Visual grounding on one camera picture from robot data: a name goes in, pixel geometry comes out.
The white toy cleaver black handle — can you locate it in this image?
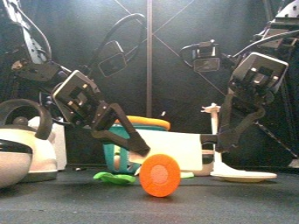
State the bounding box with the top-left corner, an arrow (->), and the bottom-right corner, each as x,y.
128,129 -> 220,172

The white plate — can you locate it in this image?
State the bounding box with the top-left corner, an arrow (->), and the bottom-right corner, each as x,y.
210,170 -> 279,184

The white upright stand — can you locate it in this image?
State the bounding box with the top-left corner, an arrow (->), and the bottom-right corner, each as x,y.
200,102 -> 235,176

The teal basket with yellow rim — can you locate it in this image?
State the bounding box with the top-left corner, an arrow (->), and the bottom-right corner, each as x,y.
102,115 -> 172,175

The orange toy carrot slice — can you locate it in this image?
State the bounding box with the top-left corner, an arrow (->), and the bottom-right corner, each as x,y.
138,153 -> 183,198

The white cup with black band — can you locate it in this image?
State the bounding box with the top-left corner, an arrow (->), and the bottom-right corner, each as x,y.
191,150 -> 216,177

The green toy leaf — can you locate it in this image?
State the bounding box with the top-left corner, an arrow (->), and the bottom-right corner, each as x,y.
92,171 -> 138,186

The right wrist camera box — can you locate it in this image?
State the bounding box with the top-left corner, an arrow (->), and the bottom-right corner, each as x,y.
191,39 -> 222,74

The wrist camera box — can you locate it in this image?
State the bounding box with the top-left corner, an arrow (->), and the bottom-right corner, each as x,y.
96,39 -> 128,78
191,39 -> 222,74

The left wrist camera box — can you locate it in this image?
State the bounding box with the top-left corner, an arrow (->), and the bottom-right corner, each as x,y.
96,39 -> 128,78

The metal frame pole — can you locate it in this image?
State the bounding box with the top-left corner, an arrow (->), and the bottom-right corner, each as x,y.
146,0 -> 155,118

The white kettle with black handle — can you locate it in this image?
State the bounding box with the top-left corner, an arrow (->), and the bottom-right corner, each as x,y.
0,98 -> 60,189

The black camera cable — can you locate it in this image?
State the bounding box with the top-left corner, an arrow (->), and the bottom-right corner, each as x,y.
86,12 -> 148,71

